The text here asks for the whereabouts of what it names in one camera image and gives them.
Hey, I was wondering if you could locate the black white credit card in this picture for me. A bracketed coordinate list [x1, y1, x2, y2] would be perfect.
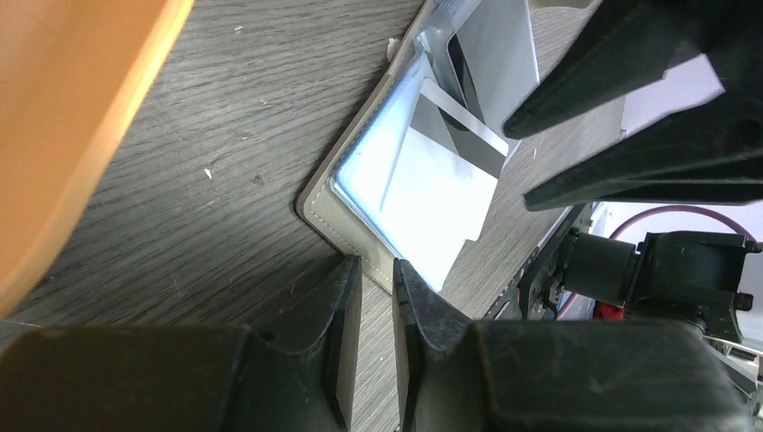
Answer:
[381, 78, 517, 292]

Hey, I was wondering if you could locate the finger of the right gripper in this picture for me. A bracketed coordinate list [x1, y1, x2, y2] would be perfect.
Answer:
[524, 57, 762, 211]
[503, 1, 715, 139]

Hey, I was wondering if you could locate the grey card holder wallet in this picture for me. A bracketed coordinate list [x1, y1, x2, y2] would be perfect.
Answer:
[296, 0, 603, 296]

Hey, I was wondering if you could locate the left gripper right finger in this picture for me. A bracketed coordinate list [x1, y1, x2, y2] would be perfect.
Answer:
[393, 259, 753, 431]

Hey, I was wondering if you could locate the orange oval tray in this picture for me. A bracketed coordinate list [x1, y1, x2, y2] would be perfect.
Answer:
[1, 1, 193, 315]

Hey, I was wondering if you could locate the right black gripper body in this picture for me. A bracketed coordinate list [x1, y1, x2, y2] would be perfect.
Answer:
[515, 202, 762, 343]

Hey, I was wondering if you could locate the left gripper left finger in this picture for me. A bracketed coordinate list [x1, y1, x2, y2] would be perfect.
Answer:
[1, 256, 362, 431]

